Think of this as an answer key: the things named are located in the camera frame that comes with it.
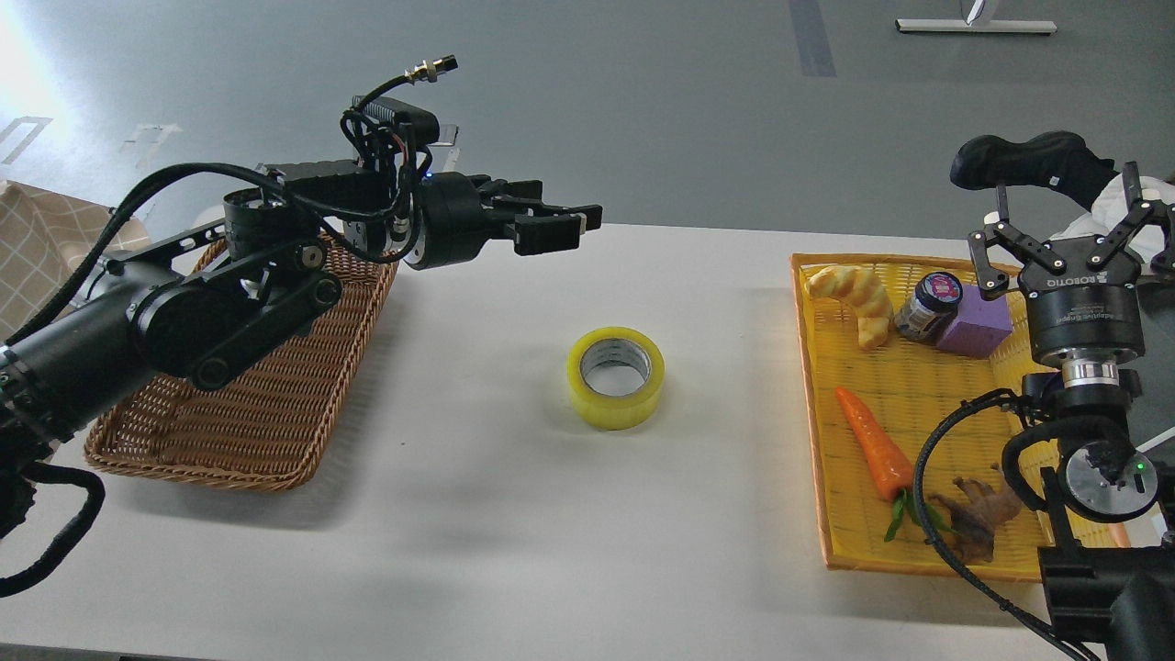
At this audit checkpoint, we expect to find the toy croissant bread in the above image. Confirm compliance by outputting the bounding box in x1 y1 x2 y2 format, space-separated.
804 264 894 351

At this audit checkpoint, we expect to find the beige checkered cloth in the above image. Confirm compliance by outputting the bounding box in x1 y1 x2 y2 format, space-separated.
1 180 112 340

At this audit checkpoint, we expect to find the yellow tape roll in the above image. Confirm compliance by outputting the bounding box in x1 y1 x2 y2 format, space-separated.
565 326 665 431

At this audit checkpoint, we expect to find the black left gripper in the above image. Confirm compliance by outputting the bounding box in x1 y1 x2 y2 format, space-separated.
404 173 603 269

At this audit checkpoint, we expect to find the yellow plastic tray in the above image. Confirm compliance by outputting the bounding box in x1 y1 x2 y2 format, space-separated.
790 252 1053 584

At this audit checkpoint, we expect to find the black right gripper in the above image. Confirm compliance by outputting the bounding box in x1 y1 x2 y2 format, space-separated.
968 162 1171 367

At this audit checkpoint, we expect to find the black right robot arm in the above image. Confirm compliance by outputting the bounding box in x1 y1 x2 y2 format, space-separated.
913 162 1174 660

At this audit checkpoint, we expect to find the white metal stand base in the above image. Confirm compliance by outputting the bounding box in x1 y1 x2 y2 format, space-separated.
894 1 1058 35

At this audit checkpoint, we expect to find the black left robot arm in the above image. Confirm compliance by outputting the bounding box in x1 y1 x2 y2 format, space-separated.
1 55 603 596

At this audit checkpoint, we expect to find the small dark lidded jar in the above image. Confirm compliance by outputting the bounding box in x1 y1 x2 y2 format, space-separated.
895 271 964 344

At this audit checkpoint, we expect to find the brown wicker basket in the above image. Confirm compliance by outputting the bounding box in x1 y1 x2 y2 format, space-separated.
83 244 397 492

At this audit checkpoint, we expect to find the orange toy carrot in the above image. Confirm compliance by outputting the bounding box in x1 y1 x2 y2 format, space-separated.
834 387 914 503

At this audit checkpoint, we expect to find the brown toy animal figure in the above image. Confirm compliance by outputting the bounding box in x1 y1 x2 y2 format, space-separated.
926 464 1023 565

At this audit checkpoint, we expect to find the purple foam block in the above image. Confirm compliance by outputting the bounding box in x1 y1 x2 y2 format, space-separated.
934 285 1013 359

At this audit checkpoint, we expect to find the person in white clothes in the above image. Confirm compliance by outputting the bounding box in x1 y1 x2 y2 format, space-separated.
1052 175 1174 258

